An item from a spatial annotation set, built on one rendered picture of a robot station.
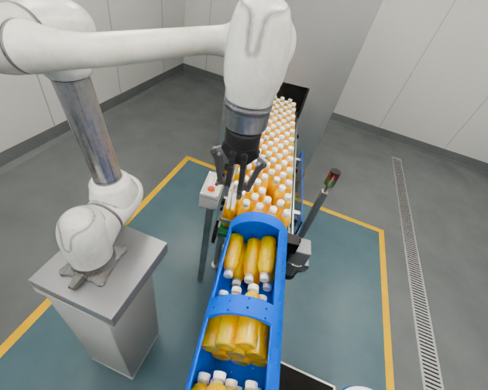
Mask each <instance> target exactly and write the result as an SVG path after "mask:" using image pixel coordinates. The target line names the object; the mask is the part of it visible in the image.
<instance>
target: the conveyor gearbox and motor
mask: <svg viewBox="0 0 488 390"><path fill-rule="evenodd" d="M310 256H311V241H310V240H307V239H303V238H302V239H301V243H300V246H299V247H298V249H297V250H296V252H295V254H294V255H292V254H290V256H289V258H288V260H287V261H286V274H285V279H288V280H290V279H293V278H294V277H295V275H296V274H297V273H298V272H305V271H306V270H307V269H308V266H309V265H308V259H309V258H310Z"/></svg>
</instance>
